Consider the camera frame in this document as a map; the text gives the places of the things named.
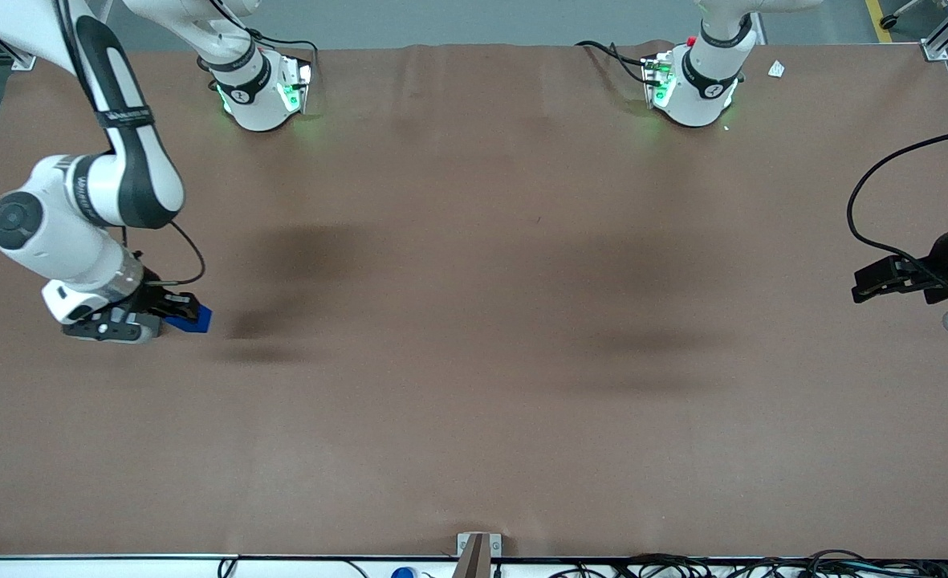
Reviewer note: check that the brown table mat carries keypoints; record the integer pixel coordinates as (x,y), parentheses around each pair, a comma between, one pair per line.
(474,321)

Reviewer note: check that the small blue round object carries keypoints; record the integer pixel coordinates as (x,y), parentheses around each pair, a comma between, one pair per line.
(403,573)

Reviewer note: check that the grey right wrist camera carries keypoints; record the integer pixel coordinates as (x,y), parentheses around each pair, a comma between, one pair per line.
(108,327)

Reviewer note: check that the blue plastic part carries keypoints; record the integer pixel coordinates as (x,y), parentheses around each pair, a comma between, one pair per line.
(194,321)

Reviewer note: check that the metal bracket with brown bar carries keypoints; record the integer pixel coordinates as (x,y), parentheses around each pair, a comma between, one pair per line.
(478,554)

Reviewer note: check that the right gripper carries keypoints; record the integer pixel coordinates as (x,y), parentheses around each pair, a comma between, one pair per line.
(152,297)

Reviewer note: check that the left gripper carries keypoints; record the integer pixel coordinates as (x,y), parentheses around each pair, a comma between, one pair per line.
(941,254)

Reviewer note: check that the small white paper scrap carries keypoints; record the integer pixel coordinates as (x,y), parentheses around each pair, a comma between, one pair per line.
(776,69)

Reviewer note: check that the yellow floor tape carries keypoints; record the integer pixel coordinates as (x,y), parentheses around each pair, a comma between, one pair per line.
(880,20)

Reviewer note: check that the black caster wheel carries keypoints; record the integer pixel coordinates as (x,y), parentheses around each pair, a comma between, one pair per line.
(889,22)

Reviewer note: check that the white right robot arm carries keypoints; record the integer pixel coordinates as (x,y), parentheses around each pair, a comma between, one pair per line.
(132,185)

